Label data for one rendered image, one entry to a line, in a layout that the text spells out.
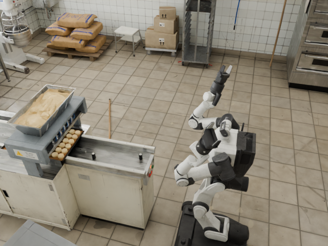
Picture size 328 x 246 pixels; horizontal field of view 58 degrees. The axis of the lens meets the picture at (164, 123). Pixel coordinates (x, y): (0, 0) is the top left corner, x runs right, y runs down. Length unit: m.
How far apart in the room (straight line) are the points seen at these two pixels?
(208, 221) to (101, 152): 1.11
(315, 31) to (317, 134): 1.50
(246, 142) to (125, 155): 1.11
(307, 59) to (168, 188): 2.99
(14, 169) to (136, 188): 1.04
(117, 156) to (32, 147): 0.71
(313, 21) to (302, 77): 0.92
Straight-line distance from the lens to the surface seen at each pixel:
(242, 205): 3.44
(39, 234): 1.14
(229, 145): 2.02
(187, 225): 2.99
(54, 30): 6.26
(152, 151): 2.65
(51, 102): 2.67
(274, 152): 4.10
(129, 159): 2.63
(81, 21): 6.06
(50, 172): 2.69
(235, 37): 6.11
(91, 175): 2.68
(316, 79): 5.39
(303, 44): 5.03
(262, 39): 6.11
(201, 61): 5.59
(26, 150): 2.48
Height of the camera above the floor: 2.73
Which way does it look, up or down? 39 degrees down
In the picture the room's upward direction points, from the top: straight up
